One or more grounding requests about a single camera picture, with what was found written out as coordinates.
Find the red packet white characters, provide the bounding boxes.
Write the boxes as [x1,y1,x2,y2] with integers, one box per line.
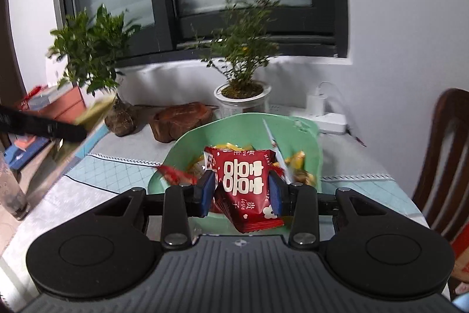
[203,146,286,234]

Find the gold beige packet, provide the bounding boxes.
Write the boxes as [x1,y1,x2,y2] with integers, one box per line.
[55,95,118,165]

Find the green plant in glass vase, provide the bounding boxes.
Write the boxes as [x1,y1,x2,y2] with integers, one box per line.
[47,4,142,137]

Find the brown wooden tray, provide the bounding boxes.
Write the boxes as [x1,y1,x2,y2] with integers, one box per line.
[150,101,218,143]

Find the white power strip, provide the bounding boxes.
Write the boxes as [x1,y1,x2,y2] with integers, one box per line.
[289,108,348,135]

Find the yellow snack packet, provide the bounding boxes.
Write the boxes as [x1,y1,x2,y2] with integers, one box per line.
[214,142,253,153]
[284,150,306,170]

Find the dark wooden chair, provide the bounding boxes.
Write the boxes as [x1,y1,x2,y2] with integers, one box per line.
[412,88,469,240]

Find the dark framed window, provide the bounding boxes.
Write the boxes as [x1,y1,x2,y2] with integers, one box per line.
[51,0,349,70]

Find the green plant in white pot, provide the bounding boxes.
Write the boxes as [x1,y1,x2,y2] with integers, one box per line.
[191,0,283,121]

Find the white charger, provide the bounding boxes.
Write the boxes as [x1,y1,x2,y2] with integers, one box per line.
[306,80,338,116]

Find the red packets on box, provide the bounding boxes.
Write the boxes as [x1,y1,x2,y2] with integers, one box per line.
[20,86,43,109]

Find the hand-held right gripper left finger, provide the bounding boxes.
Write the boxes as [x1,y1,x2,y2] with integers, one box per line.
[93,170,217,251]

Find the red wrapper packet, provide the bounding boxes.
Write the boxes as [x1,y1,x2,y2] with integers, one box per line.
[157,164,198,186]

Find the green plastic bowl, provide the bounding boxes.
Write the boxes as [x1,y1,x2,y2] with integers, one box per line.
[147,112,324,236]

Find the red orange object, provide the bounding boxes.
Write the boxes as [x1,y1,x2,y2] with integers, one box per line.
[449,229,469,299]

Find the salmon cardboard box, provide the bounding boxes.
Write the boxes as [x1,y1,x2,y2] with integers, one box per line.
[27,86,86,121]

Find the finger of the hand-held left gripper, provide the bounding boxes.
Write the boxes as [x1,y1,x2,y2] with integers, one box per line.
[47,120,89,143]

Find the blue flat box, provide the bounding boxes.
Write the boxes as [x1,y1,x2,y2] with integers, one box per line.
[4,137,48,170]

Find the white and teal tablecloth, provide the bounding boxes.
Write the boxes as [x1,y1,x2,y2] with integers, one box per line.
[0,122,433,299]

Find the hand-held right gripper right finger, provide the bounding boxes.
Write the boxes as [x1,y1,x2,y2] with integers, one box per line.
[268,171,387,251]

